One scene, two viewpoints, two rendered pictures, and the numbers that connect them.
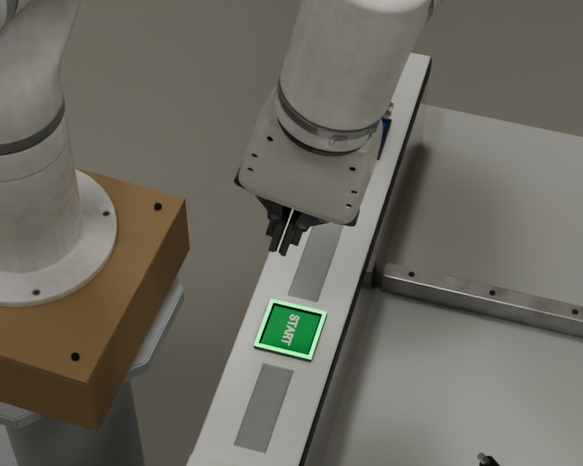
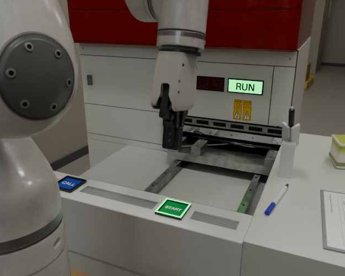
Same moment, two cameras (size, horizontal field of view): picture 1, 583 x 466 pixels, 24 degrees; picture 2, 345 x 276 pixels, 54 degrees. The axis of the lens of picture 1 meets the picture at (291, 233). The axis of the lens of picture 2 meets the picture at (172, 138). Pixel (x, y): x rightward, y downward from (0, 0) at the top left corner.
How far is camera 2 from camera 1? 110 cm
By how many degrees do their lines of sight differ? 70
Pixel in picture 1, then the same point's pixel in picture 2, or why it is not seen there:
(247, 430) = (225, 227)
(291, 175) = (188, 83)
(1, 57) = (19, 155)
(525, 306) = not seen: hidden behind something
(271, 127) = (183, 57)
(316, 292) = (151, 203)
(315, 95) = (203, 15)
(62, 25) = not seen: hidden behind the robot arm
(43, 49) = (29, 141)
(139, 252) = not seen: outside the picture
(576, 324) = (156, 187)
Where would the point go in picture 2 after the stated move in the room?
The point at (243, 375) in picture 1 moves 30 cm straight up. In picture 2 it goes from (196, 224) to (200, 60)
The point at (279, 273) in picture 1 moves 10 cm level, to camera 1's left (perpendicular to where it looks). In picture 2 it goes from (138, 210) to (125, 241)
